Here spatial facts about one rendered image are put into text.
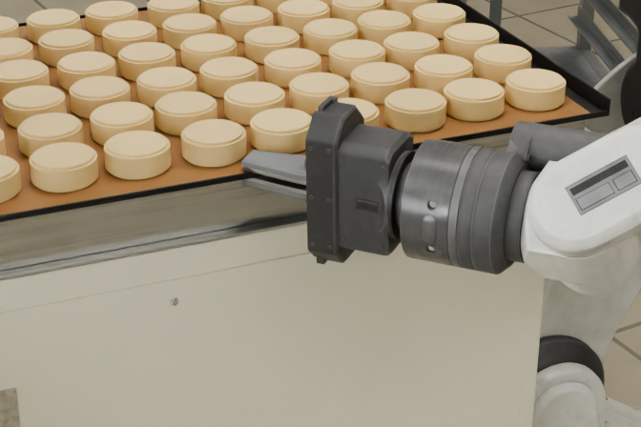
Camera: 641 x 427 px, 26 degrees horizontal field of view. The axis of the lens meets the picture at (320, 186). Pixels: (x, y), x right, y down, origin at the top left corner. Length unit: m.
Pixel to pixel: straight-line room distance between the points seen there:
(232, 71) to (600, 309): 0.50
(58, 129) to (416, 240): 0.30
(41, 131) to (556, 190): 0.40
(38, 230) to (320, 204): 0.21
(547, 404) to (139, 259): 0.51
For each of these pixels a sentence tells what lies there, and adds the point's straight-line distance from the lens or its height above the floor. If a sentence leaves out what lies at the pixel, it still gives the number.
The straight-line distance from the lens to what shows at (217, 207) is 1.09.
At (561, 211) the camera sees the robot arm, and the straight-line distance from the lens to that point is 0.92.
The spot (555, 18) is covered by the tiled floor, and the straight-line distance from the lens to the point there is 4.16.
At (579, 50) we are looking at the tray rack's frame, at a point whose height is 0.15.
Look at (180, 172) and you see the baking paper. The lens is 1.05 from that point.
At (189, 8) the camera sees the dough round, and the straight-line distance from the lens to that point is 1.35.
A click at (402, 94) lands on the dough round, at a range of 1.13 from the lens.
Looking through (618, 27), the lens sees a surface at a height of 0.32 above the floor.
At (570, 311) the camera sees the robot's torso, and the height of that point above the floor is 0.62.
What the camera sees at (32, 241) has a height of 0.86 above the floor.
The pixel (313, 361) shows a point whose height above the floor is 0.70.
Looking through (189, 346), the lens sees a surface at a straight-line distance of 1.13.
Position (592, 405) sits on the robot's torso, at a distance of 1.46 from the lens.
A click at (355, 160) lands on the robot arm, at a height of 0.94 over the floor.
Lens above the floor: 1.36
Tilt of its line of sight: 26 degrees down
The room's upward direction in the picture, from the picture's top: straight up
